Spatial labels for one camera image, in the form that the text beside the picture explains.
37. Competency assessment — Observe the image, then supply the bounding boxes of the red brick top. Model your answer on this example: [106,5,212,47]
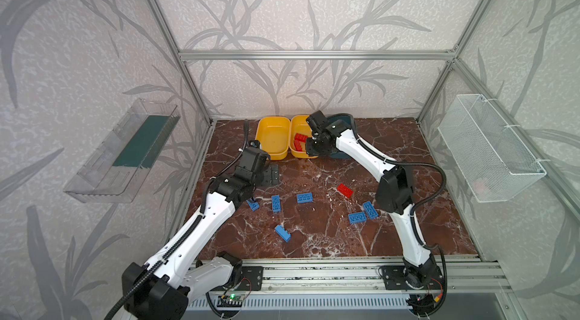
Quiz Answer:
[294,140,303,152]

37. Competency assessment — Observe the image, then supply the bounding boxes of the red brick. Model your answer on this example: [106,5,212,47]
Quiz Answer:
[294,140,303,152]
[295,134,308,142]

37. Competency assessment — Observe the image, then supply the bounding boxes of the blue brick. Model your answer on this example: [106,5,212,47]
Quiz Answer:
[296,192,314,204]
[246,200,259,211]
[271,196,282,213]
[348,212,367,225]
[274,225,292,242]
[362,201,379,220]

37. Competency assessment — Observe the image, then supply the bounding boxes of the red brick diagonal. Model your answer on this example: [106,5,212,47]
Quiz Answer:
[336,183,353,199]

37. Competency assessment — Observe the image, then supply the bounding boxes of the blue brick bottom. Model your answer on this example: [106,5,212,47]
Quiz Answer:
[274,225,292,242]

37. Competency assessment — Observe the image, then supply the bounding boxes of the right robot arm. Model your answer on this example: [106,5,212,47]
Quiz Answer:
[306,111,447,289]

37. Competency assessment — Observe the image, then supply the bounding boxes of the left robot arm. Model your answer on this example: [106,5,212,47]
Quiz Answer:
[105,138,270,319]

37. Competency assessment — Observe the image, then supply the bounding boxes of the middle yellow bin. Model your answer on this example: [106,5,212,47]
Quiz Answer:
[289,115,316,158]

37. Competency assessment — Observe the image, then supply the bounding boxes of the yellow bin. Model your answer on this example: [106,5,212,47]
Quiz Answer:
[255,116,291,161]
[289,115,316,158]

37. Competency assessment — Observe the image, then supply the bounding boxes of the teal bin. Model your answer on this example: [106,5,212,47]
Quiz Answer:
[325,115,360,159]

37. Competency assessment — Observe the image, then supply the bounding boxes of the left yellow bin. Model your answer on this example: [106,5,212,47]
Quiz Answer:
[255,116,291,161]

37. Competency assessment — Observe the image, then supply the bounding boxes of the clear acrylic shelf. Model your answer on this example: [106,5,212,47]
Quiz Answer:
[63,99,181,204]

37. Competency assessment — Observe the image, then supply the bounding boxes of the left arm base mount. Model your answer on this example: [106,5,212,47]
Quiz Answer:
[224,266,264,291]

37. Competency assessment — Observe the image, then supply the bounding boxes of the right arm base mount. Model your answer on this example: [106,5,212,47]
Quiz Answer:
[379,265,446,291]

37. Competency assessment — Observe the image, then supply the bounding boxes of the white wire basket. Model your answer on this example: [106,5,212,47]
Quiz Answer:
[438,94,547,203]

